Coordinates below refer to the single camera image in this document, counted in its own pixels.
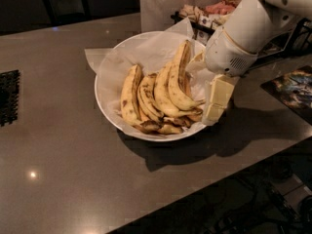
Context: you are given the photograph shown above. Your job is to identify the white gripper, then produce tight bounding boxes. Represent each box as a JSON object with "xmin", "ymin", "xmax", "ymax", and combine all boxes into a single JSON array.
[{"xmin": 190, "ymin": 26, "xmax": 257, "ymax": 126}]

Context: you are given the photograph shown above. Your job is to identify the spotted yellow banana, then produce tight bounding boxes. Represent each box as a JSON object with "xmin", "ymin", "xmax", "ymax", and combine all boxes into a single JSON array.
[
  {"xmin": 137, "ymin": 73, "xmax": 164, "ymax": 122},
  {"xmin": 168, "ymin": 40, "xmax": 205, "ymax": 111},
  {"xmin": 120, "ymin": 64, "xmax": 160, "ymax": 134},
  {"xmin": 154, "ymin": 61, "xmax": 203, "ymax": 118}
]

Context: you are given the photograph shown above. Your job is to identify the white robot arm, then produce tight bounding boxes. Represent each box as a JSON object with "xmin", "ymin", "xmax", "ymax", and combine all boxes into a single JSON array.
[{"xmin": 201, "ymin": 0, "xmax": 312, "ymax": 126}]

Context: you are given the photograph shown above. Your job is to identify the white bowl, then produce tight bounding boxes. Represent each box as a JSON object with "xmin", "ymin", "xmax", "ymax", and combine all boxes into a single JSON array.
[{"xmin": 94, "ymin": 30, "xmax": 209, "ymax": 143}]

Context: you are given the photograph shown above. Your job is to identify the bottom hidden yellow banana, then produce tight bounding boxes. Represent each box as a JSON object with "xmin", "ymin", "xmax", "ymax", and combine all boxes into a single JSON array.
[{"xmin": 158, "ymin": 108, "xmax": 203, "ymax": 135}]

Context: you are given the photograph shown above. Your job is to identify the assorted sugar packets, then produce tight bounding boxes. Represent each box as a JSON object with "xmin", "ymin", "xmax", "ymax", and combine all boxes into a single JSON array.
[{"xmin": 177, "ymin": 0, "xmax": 242, "ymax": 27}]

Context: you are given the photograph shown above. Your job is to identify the white paper liner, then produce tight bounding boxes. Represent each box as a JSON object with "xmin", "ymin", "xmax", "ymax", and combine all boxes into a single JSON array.
[{"xmin": 84, "ymin": 17, "xmax": 215, "ymax": 138}]

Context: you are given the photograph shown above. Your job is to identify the colourful printed mat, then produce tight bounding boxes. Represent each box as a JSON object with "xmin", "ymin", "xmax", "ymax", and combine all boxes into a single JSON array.
[{"xmin": 260, "ymin": 65, "xmax": 312, "ymax": 125}]

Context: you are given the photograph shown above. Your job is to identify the black mesh mat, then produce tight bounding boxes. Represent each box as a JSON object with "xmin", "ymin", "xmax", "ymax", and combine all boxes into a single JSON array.
[{"xmin": 0, "ymin": 70, "xmax": 20, "ymax": 127}]

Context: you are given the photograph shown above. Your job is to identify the black wire condiment rack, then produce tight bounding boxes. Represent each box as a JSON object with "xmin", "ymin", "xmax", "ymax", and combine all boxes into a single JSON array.
[{"xmin": 172, "ymin": 0, "xmax": 312, "ymax": 73}]

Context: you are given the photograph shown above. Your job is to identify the black chair frame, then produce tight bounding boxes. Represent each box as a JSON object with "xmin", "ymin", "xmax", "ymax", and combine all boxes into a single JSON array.
[{"xmin": 43, "ymin": 0, "xmax": 91, "ymax": 26}]

